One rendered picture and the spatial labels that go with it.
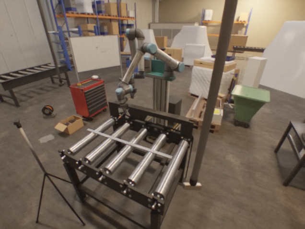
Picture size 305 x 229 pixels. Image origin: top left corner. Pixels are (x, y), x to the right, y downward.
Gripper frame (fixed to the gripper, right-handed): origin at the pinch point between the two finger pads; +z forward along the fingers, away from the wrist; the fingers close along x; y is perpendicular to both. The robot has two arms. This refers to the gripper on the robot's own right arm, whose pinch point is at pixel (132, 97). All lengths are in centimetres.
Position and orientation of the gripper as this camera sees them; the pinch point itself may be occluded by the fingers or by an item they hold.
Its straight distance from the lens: 220.5
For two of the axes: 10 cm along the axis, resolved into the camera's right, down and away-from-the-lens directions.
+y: 4.5, -4.5, 7.7
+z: 0.0, 8.6, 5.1
